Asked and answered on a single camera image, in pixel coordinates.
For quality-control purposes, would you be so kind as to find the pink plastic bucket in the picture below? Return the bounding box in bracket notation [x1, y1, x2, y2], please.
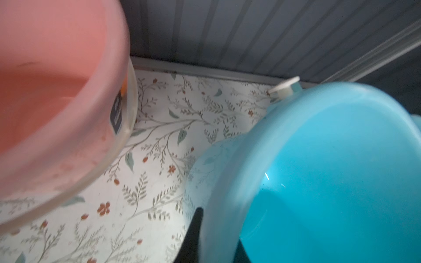
[1, 1, 138, 235]

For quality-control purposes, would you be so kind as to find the floral patterned table mat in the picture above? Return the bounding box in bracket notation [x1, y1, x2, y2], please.
[1, 70, 273, 263]

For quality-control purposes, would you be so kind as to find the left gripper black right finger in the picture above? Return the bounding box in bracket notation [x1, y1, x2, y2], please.
[233, 241, 251, 263]

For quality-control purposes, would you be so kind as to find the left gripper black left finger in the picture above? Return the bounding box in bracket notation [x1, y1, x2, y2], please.
[174, 207, 203, 263]

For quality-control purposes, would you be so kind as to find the teal plastic bucket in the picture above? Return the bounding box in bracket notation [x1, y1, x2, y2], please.
[183, 78, 421, 263]

